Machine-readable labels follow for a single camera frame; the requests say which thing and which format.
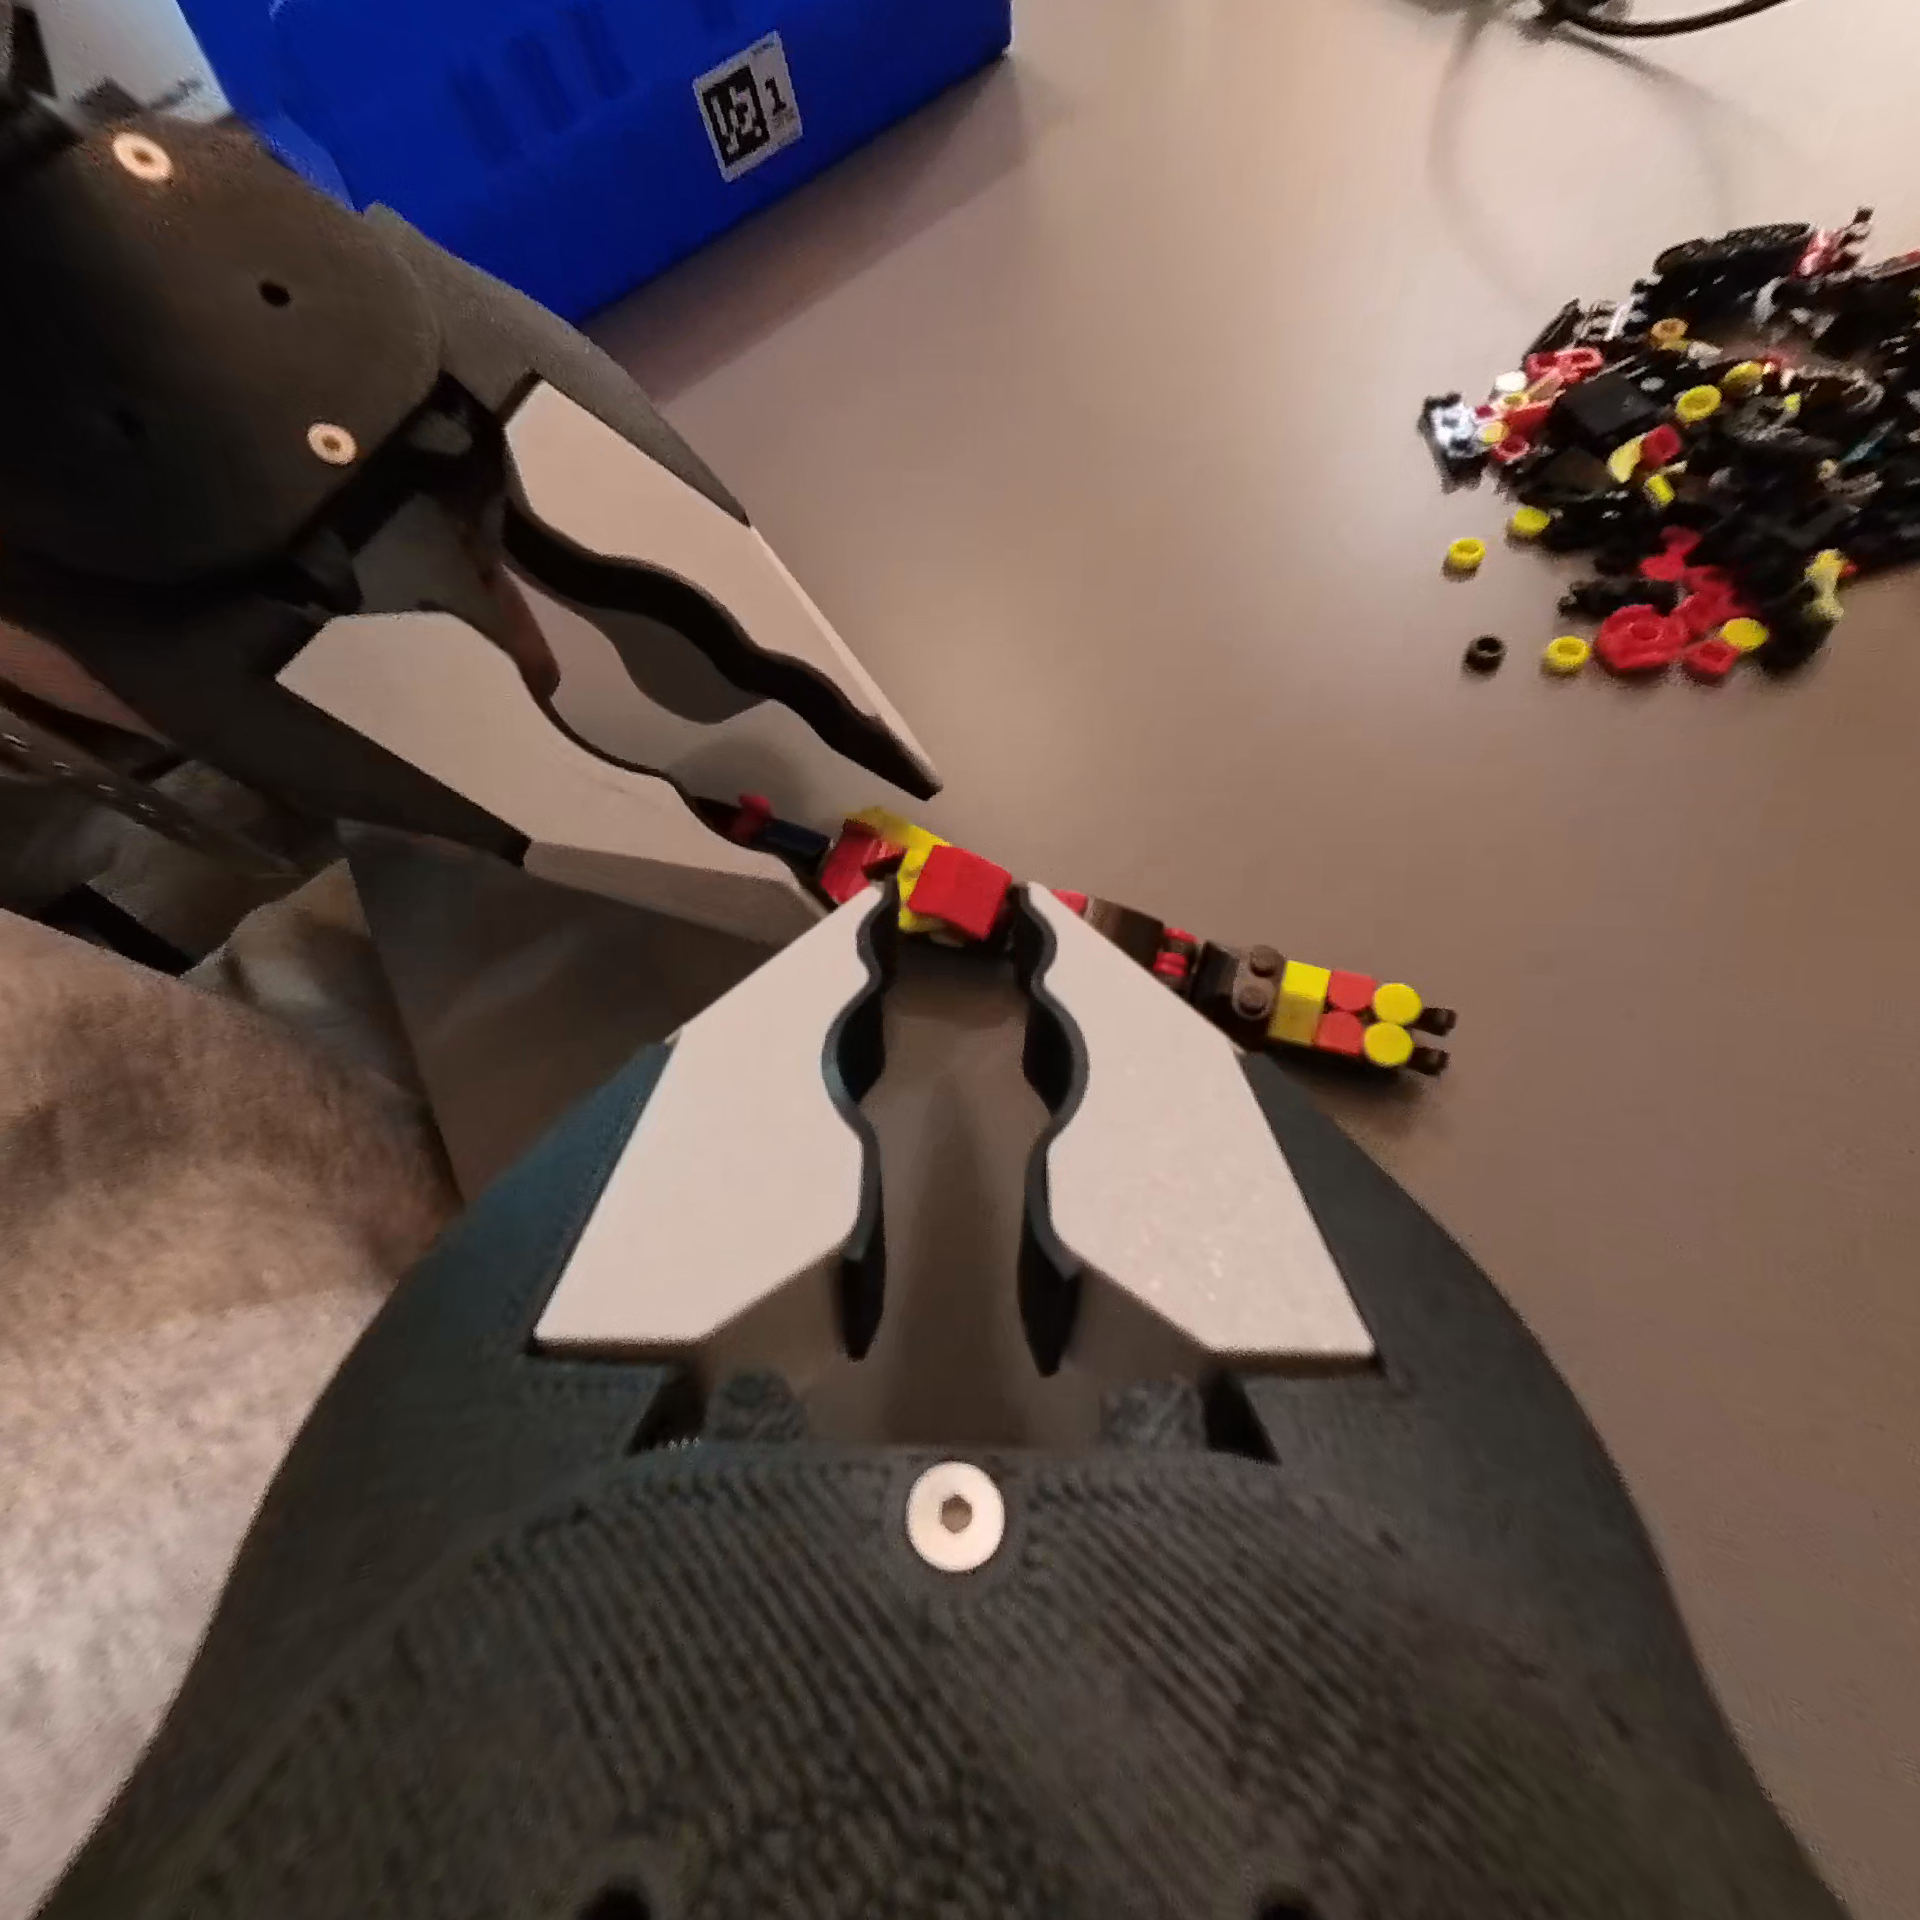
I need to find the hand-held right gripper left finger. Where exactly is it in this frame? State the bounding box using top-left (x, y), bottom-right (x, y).
top-left (533, 882), bottom-right (902, 1362)

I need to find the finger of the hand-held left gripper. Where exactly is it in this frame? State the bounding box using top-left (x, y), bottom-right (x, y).
top-left (499, 376), bottom-right (944, 801)
top-left (274, 608), bottom-right (836, 947)

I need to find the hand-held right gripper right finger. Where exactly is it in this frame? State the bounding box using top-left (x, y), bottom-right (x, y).
top-left (1017, 882), bottom-right (1382, 1379)

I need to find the red yellow black lego model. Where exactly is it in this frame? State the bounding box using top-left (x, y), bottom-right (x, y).
top-left (691, 795), bottom-right (1459, 1081)

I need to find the pile of loose lego pieces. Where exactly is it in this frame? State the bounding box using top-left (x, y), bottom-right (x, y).
top-left (1419, 210), bottom-right (1920, 684)

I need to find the blue plastic box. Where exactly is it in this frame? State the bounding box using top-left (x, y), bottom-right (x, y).
top-left (178, 0), bottom-right (1013, 324)

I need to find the person's grey sweater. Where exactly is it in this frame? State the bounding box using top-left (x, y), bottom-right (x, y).
top-left (0, 899), bottom-right (457, 1912)

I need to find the black cable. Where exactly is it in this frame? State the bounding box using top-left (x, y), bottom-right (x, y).
top-left (1523, 0), bottom-right (1801, 39)

